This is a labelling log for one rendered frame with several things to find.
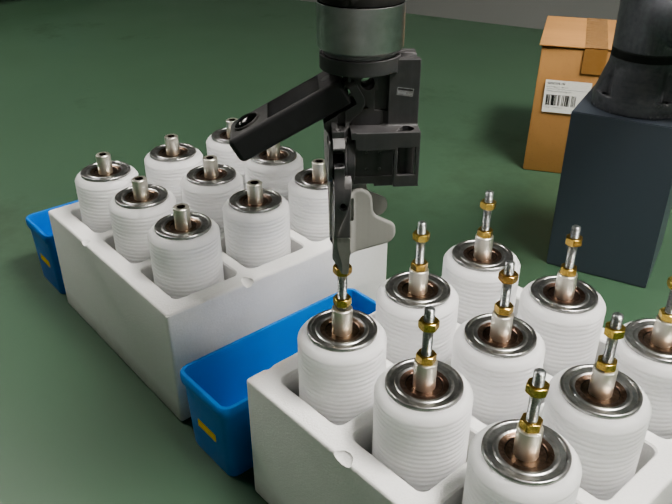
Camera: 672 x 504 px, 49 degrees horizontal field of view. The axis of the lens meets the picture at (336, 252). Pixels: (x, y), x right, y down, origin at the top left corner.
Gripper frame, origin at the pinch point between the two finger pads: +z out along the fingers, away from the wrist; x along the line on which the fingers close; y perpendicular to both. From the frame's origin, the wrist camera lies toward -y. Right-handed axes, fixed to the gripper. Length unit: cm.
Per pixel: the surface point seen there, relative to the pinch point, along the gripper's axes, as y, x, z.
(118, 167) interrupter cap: -31, 45, 10
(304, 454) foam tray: -3.9, -6.8, 20.7
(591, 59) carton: 63, 92, 7
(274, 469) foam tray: -7.3, -2.3, 27.4
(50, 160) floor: -62, 110, 35
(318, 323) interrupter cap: -1.8, 1.0, 9.4
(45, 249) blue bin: -46, 50, 27
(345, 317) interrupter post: 0.9, -1.1, 7.3
